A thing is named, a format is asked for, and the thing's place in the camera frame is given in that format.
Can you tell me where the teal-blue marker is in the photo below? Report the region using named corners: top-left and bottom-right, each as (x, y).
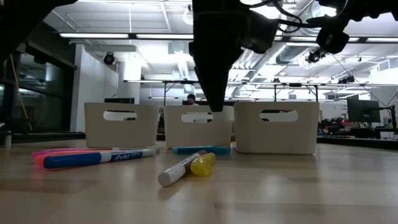
top-left (172, 145), bottom-right (232, 156)

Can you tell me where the pink highlighter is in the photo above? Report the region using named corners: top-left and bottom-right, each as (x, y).
top-left (32, 147), bottom-right (114, 159)

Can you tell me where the yellow highlighter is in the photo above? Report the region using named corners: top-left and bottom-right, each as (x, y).
top-left (190, 152), bottom-right (217, 177)

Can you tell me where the white ring light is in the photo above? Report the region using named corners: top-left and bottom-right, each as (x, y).
top-left (182, 4), bottom-right (194, 26)

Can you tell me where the black framed glass partition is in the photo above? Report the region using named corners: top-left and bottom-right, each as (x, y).
top-left (0, 30), bottom-right (78, 135)

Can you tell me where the maroon white marker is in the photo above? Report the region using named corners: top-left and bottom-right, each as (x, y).
top-left (157, 149), bottom-right (208, 188)

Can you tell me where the white plastic bin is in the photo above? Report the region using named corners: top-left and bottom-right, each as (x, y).
top-left (233, 101), bottom-right (321, 156)
top-left (163, 105), bottom-right (234, 149)
top-left (83, 102), bottom-right (160, 149)

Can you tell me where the blue Expo marker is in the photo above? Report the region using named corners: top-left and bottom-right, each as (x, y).
top-left (42, 147), bottom-right (157, 170)

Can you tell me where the silver ventilation duct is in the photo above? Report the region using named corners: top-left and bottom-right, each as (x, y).
top-left (275, 43), bottom-right (312, 65)

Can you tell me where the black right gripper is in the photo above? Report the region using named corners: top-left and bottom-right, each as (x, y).
top-left (306, 0), bottom-right (352, 54)

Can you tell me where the black camera cable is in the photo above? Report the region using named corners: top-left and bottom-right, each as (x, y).
top-left (248, 0), bottom-right (315, 34)

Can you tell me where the black ceiling camera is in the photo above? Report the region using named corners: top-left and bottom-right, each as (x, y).
top-left (103, 52), bottom-right (116, 66)
top-left (305, 46), bottom-right (333, 65)
top-left (337, 75), bottom-right (356, 85)

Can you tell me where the overhead light bar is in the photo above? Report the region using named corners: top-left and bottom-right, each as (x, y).
top-left (58, 32), bottom-right (398, 44)

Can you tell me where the black screen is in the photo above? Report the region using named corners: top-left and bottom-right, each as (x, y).
top-left (104, 97), bottom-right (136, 105)

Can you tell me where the person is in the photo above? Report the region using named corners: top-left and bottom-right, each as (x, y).
top-left (185, 93), bottom-right (200, 106)

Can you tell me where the orange highlighter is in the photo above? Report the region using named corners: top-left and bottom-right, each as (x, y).
top-left (33, 150), bottom-right (106, 168)

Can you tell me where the black computer monitor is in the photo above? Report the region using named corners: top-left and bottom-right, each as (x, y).
top-left (346, 98), bottom-right (381, 123)

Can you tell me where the yellow pole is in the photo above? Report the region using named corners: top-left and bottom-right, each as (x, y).
top-left (10, 54), bottom-right (34, 131)

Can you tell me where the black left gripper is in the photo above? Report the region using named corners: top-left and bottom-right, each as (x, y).
top-left (188, 0), bottom-right (279, 112)

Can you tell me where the black background rig frame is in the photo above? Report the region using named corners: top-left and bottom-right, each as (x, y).
top-left (123, 79), bottom-right (321, 106)

